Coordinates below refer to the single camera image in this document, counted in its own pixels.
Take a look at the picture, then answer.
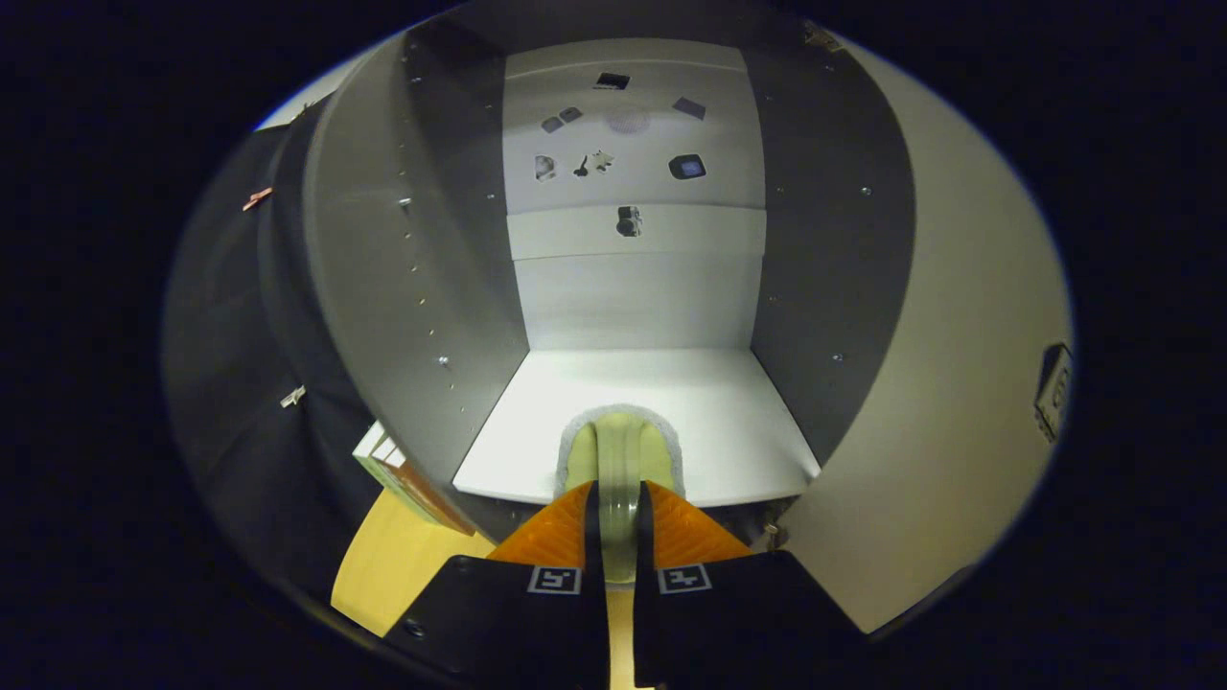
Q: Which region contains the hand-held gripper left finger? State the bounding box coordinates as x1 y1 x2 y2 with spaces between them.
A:
382 479 610 690

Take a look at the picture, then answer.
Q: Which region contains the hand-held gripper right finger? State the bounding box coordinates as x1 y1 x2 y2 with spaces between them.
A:
633 479 868 690

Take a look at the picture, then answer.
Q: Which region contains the pale green fuzzy-rimmed item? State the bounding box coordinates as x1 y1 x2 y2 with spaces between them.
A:
554 402 686 586

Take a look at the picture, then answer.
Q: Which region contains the beige cabinet door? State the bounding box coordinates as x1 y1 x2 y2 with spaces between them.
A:
776 43 1075 635

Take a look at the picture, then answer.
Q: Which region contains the black door handle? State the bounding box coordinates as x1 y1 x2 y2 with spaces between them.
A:
1033 343 1075 444

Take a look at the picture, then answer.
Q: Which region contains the white cabinet shelf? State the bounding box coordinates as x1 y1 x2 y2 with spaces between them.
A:
451 347 823 509

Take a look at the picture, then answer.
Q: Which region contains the dark grey cabinet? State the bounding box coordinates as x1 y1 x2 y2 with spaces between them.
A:
302 5 919 552

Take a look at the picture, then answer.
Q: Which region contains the black backdrop cloth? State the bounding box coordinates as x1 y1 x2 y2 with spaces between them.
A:
163 125 384 595

